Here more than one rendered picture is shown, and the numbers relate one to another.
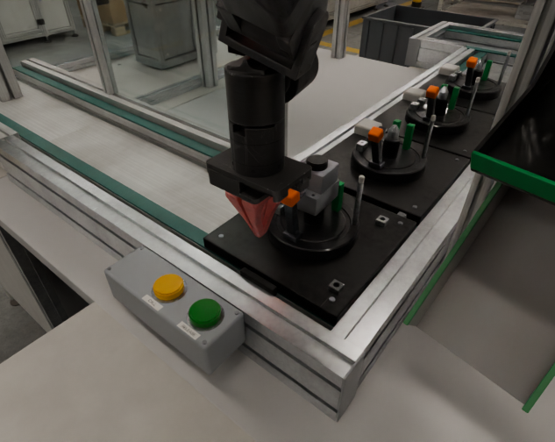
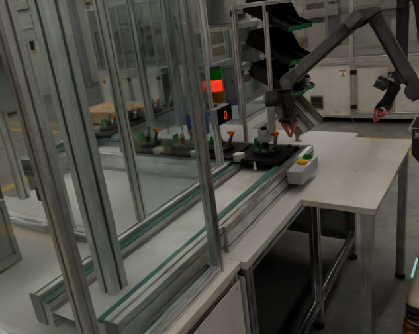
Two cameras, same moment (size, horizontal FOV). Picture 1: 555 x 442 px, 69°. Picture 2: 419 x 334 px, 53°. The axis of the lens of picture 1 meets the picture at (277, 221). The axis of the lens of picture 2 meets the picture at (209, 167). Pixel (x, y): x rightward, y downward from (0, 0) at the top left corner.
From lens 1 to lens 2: 2.09 m
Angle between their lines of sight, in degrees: 81
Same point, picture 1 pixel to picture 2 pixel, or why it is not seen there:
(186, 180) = (230, 187)
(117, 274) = (302, 169)
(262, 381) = not seen: hidden behind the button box
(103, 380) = (326, 188)
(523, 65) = (271, 86)
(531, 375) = (306, 126)
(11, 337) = not seen: outside the picture
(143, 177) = (232, 196)
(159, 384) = (321, 182)
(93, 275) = (288, 203)
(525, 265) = not seen: hidden behind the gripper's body
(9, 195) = (244, 246)
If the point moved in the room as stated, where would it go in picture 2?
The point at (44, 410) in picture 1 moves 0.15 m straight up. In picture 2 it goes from (342, 192) to (341, 159)
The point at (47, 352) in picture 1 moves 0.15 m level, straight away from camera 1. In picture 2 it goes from (325, 199) to (308, 213)
